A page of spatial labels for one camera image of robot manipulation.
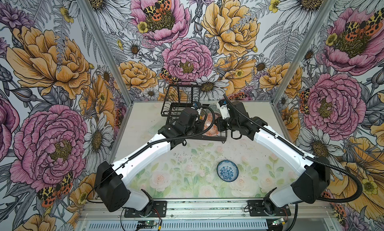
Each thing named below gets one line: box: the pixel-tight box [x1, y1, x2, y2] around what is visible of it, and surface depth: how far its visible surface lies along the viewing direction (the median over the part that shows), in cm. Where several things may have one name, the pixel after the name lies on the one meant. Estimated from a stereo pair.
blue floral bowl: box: [216, 159, 239, 182], surface depth 87 cm
